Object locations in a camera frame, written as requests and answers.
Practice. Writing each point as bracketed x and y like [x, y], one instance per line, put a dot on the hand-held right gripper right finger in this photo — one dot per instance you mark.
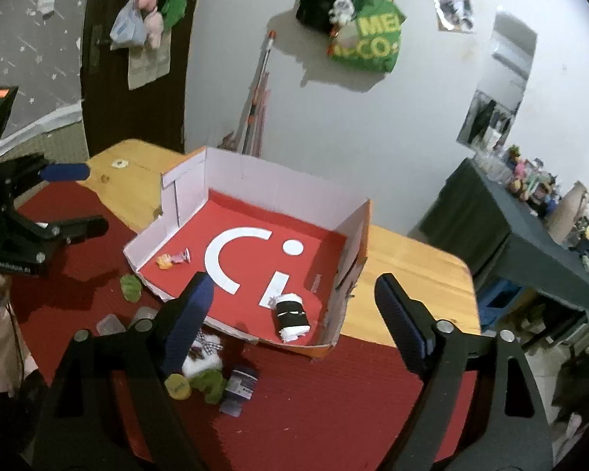
[403, 326]

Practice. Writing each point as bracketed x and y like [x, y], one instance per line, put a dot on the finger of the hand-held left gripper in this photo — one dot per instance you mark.
[78, 228]
[64, 171]

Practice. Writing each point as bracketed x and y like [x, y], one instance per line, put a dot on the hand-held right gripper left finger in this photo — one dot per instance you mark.
[191, 321]

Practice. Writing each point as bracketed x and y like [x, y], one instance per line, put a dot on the yellow bottle cap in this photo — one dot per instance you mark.
[179, 386]

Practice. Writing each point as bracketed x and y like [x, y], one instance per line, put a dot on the small green plush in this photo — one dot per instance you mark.
[211, 385]
[131, 288]

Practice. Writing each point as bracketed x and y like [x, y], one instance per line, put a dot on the small blue bottle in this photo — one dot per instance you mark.
[238, 390]

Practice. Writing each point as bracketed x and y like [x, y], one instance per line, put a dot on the red-lined cardboard box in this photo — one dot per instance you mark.
[324, 255]

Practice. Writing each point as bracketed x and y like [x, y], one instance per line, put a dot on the person's left forearm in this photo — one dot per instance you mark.
[0, 343]

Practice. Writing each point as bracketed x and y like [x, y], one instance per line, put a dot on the white fluffy bunny clip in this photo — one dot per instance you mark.
[206, 360]

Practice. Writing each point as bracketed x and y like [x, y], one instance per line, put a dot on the small round table sticker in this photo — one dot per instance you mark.
[120, 163]

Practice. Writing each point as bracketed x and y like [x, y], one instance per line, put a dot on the small orange toy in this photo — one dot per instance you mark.
[164, 261]

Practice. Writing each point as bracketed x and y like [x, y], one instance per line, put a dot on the blue bin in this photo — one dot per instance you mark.
[495, 301]

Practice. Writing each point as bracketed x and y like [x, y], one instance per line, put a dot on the black and white cloth roll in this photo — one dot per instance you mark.
[290, 311]

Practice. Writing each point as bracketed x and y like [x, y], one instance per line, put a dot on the red mat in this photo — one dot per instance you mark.
[299, 402]

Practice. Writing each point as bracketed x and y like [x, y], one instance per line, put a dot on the brown paper bag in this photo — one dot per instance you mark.
[147, 66]

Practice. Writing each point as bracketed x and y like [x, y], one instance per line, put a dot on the dark green covered table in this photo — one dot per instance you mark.
[481, 216]

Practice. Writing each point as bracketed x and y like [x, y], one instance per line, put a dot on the dark brown door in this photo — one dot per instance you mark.
[176, 83]

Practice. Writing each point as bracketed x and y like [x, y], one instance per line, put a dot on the hanging plastic bag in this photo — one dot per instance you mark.
[126, 27]

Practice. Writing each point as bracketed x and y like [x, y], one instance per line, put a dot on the bundle of red sticks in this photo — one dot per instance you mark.
[235, 132]

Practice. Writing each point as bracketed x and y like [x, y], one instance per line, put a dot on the pink plush toy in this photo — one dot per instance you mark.
[149, 5]

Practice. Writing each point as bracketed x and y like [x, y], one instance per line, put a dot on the group of small figurines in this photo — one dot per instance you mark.
[525, 176]

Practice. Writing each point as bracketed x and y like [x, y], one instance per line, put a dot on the green plush on door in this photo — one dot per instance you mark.
[173, 7]

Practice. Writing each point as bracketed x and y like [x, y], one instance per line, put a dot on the beige cone vase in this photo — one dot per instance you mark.
[569, 216]

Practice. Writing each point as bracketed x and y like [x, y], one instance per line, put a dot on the white pole with orange tip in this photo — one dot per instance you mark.
[262, 73]

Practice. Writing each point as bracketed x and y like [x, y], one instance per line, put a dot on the green shopping bag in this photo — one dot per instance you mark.
[378, 44]

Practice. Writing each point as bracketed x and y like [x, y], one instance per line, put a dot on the black bag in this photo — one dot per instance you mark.
[316, 2]

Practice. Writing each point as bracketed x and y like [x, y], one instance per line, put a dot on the white plush toy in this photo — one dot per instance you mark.
[342, 10]

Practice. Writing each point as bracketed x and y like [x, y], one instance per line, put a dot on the wall mirror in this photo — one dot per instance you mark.
[505, 68]

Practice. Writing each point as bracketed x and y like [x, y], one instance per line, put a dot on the wall photo poster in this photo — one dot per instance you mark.
[454, 5]

